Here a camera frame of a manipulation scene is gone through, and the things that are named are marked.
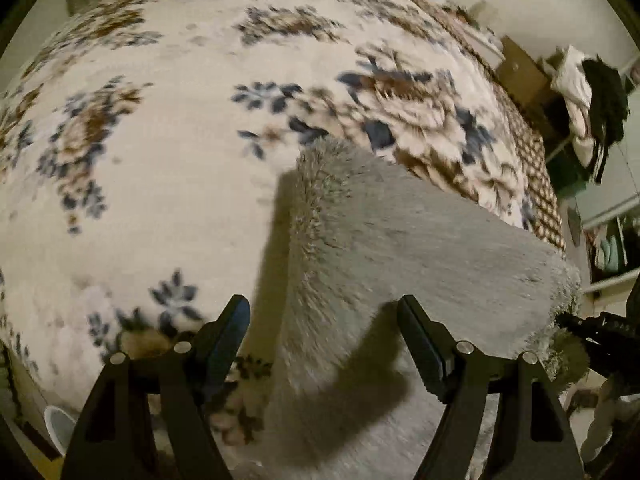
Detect brown cardboard box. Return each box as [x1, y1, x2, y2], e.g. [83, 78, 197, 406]
[496, 36, 555, 110]

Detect chair with clothes pile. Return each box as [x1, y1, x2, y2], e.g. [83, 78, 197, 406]
[542, 46, 630, 197]

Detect white wardrobe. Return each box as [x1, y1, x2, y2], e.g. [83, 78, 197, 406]
[577, 63, 639, 292]

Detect brown checkered sheet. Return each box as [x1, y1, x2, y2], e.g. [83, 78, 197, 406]
[409, 0, 566, 252]

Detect grey fleece pants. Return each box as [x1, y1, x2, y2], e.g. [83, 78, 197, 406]
[233, 140, 586, 479]

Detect white cup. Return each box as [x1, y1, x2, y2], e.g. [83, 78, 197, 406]
[43, 405, 77, 456]

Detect floral bed blanket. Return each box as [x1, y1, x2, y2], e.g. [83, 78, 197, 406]
[0, 0, 539, 449]

